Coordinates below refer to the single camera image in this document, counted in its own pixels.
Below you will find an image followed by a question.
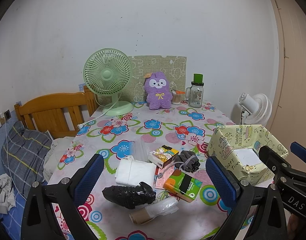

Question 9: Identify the crumpled white grey cloth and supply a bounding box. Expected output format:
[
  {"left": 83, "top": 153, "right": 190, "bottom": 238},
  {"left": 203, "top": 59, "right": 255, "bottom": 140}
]
[{"left": 0, "top": 173, "right": 16, "bottom": 215}]

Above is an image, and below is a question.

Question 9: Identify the beige door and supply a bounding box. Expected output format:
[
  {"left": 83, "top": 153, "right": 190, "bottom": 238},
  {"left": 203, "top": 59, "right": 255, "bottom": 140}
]
[{"left": 267, "top": 0, "right": 306, "bottom": 148}]

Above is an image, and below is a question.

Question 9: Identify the toothpick jar orange lid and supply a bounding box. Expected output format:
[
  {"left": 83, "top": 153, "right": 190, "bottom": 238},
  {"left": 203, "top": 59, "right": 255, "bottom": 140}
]
[{"left": 171, "top": 89, "right": 185, "bottom": 105}]

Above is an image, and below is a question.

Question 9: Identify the green desk fan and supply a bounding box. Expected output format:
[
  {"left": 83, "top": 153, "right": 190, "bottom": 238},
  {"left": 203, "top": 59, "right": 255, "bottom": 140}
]
[{"left": 83, "top": 48, "right": 133, "bottom": 116}]

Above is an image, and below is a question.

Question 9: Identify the green patterned wall mat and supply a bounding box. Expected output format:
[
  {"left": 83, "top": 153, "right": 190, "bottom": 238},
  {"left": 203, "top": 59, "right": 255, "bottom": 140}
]
[{"left": 121, "top": 55, "right": 187, "bottom": 102}]

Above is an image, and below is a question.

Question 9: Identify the pink card packet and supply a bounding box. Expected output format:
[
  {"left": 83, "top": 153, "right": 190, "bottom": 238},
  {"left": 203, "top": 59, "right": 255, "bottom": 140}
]
[{"left": 155, "top": 166, "right": 175, "bottom": 190}]

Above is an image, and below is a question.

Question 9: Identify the white fan power cable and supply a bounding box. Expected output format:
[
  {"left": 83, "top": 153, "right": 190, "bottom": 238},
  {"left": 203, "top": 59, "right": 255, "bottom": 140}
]
[{"left": 77, "top": 93, "right": 124, "bottom": 130}]

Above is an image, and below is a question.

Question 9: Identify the glass jar green lid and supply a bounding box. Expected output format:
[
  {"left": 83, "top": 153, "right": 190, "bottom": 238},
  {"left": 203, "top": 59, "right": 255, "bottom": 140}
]
[{"left": 185, "top": 74, "right": 204, "bottom": 108}]

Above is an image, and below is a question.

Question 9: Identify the white tissue pack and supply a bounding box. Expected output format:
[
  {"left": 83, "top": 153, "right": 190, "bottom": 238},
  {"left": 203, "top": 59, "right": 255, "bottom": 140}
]
[{"left": 115, "top": 156, "right": 156, "bottom": 187}]

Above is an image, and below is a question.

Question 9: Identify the floral tablecloth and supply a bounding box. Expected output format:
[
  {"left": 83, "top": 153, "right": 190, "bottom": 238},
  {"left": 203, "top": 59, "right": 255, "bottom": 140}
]
[{"left": 45, "top": 103, "right": 232, "bottom": 239}]

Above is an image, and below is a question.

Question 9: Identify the green orange tissue pack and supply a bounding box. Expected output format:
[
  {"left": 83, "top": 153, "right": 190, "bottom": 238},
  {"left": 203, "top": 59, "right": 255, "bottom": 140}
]
[{"left": 163, "top": 169, "right": 202, "bottom": 203}]

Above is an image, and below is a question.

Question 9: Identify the cartoon yellow tissue pack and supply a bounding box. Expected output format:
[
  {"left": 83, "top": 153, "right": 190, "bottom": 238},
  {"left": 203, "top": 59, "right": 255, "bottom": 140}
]
[{"left": 148, "top": 145, "right": 179, "bottom": 169}]

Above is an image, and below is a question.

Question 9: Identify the clear plastic bag pack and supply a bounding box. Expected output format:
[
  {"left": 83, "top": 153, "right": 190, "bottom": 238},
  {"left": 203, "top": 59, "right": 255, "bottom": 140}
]
[{"left": 131, "top": 140, "right": 149, "bottom": 162}]

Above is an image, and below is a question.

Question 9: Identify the purple plush toy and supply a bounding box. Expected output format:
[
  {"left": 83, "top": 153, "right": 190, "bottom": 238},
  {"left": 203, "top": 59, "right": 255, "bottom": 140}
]
[{"left": 144, "top": 72, "right": 173, "bottom": 110}]

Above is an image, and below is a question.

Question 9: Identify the black plastic bag bundle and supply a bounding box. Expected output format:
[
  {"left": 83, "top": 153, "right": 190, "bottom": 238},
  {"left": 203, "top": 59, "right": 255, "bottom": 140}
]
[{"left": 102, "top": 181, "right": 156, "bottom": 209}]

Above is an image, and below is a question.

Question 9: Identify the white standing fan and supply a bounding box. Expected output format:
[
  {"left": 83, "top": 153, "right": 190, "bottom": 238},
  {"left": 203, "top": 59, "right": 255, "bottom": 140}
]
[{"left": 238, "top": 93, "right": 272, "bottom": 126}]

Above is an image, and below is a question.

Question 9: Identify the grey drawstring pouch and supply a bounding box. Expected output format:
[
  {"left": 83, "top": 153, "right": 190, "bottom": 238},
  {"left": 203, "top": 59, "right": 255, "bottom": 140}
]
[{"left": 174, "top": 150, "right": 200, "bottom": 173}]

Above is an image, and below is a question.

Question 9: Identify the grey plaid pillow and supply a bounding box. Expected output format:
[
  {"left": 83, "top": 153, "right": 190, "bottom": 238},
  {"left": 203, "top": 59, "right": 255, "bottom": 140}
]
[{"left": 1, "top": 121, "right": 52, "bottom": 198}]

